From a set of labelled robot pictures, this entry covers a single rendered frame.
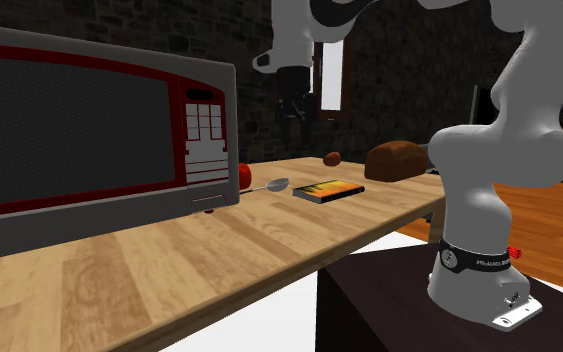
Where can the brown bread loaf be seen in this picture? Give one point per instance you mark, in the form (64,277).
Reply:
(394,161)

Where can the red apple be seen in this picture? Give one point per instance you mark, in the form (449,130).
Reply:
(245,176)

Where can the grey and red microwave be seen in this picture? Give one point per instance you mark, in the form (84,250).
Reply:
(76,126)

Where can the silver spoon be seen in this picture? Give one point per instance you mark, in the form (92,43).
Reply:
(277,184)

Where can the light wooden table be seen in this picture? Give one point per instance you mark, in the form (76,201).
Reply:
(242,244)

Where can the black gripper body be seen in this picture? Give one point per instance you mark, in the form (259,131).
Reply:
(294,85)

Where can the orange and black book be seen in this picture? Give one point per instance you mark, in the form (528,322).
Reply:
(328,191)

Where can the small brown potato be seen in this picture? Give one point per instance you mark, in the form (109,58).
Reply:
(332,159)

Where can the dark robot stand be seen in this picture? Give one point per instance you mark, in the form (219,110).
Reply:
(388,312)

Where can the narrow brown-framed window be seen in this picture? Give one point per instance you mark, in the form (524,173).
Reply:
(332,78)

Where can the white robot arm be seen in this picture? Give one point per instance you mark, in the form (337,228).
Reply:
(476,195)

